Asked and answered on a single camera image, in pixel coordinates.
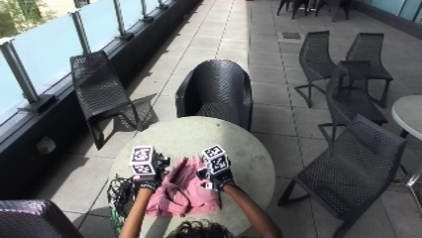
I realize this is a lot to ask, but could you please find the person's right hand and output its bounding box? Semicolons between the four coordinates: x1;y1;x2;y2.
196;159;234;192

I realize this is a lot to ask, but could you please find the person's left hand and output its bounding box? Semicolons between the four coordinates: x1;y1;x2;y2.
136;152;172;191

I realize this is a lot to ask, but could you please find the pink cloth garment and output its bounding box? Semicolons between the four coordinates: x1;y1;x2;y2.
145;155;221;218

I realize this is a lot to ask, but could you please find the left white marker cube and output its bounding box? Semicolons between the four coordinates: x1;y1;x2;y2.
128;145;158;177

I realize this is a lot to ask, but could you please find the white marker cube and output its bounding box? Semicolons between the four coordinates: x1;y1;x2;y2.
201;144;232;176
128;145;158;177

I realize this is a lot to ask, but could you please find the right white marker cube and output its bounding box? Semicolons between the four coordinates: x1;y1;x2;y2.
201;144;232;176

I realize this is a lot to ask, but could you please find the round grey table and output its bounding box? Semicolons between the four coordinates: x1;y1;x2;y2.
106;115;277;238

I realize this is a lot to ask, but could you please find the black wicker tub chair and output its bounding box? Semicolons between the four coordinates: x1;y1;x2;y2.
174;59;254;132

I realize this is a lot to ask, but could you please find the black mesh lounge chair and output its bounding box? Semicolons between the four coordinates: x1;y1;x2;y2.
71;50;153;151

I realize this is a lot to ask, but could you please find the dark purple wicker chair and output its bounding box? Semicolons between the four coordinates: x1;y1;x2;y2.
0;198;85;238

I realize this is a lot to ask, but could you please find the glass balcony railing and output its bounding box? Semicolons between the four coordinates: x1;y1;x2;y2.
0;0;177;125

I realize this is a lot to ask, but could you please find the round white table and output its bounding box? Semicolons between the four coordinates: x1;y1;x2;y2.
390;94;422;142

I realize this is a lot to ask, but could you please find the black chairs group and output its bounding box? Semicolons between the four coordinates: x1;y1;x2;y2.
276;0;353;23

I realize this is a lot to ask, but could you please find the bundle of black green cables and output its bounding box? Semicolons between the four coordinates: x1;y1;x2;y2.
105;175;138;236

